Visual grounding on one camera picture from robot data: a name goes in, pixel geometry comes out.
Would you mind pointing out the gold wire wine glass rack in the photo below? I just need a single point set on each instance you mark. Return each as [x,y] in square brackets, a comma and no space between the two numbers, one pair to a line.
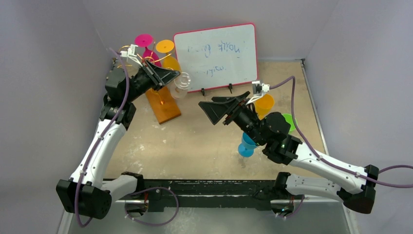
[162,103]

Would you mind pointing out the yellow plastic wine glass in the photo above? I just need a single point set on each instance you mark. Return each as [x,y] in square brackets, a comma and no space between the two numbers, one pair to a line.
[166,47]

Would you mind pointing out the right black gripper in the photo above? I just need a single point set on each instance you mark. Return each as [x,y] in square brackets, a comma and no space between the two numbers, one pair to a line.
[234,109]

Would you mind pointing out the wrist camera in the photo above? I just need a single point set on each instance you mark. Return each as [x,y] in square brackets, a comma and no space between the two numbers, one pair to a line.
[259,90]
[130,54]

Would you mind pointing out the black aluminium base frame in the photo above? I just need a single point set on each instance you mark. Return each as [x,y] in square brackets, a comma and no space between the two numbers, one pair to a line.
[261,195]

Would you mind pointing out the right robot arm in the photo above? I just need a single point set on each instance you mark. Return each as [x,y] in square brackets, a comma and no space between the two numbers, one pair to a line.
[352,185]

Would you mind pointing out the orange plastic wine glass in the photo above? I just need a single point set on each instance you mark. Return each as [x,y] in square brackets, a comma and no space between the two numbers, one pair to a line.
[264,105]

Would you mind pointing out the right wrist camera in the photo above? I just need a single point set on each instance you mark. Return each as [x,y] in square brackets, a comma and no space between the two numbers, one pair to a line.
[259,90]

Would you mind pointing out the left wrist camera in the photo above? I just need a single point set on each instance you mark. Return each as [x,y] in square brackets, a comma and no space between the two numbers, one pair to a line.
[130,54]

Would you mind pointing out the pink plastic wine glass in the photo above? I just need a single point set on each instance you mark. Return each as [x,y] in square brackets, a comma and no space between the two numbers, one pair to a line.
[146,40]

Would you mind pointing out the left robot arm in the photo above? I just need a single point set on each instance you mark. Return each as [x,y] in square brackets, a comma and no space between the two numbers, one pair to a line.
[84,193]

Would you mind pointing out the pink framed whiteboard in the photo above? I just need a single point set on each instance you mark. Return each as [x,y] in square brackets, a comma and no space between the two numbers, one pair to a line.
[218,57]

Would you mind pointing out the blue plastic wine glass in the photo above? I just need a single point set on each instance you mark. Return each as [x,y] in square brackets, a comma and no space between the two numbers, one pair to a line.
[247,146]

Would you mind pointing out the green plastic wine glass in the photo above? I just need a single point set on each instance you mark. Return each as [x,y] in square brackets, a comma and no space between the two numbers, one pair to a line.
[290,120]

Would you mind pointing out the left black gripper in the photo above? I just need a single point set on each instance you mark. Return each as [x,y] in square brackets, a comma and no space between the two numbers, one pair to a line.
[158,76]

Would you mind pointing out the clear wine glass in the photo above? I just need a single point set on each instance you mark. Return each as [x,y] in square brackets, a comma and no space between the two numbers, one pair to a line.
[179,87]

